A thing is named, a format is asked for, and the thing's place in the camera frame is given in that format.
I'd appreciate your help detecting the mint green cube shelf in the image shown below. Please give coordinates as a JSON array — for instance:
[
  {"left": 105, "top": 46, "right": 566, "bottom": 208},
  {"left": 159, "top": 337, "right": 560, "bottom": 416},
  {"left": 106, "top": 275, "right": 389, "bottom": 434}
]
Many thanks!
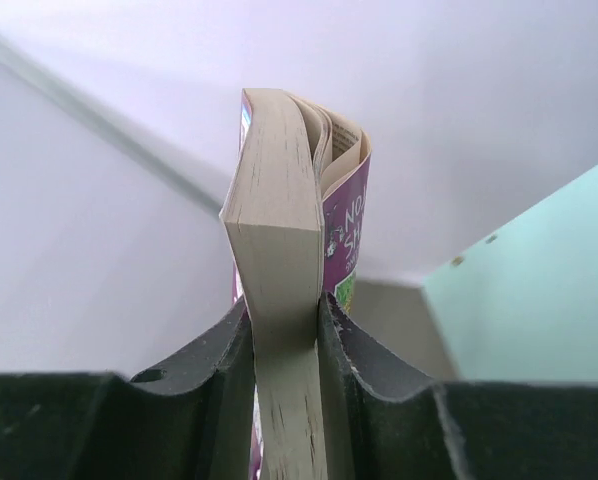
[{"left": 423, "top": 165, "right": 598, "bottom": 382}]

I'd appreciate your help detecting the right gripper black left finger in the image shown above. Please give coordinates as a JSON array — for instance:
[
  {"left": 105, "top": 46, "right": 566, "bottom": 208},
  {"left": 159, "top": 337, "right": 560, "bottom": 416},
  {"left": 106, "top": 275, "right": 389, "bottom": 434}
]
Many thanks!
[{"left": 0, "top": 302, "right": 254, "bottom": 479}]

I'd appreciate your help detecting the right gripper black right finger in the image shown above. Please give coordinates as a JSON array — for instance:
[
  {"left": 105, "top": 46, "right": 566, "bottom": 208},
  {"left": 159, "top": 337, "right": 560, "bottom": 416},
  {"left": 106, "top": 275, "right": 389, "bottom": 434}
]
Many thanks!
[{"left": 318, "top": 293, "right": 598, "bottom": 479}]

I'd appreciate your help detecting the aluminium corner frame post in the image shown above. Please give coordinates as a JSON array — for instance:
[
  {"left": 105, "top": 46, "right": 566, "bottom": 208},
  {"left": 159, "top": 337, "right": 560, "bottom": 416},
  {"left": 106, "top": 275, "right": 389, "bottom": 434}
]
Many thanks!
[{"left": 0, "top": 33, "right": 226, "bottom": 217}]

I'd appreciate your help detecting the purple Roald Dahl book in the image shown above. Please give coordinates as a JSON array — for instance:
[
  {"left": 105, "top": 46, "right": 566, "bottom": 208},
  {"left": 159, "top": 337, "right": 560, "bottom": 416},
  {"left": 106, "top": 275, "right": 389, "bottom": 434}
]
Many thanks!
[{"left": 220, "top": 88, "right": 371, "bottom": 479}]

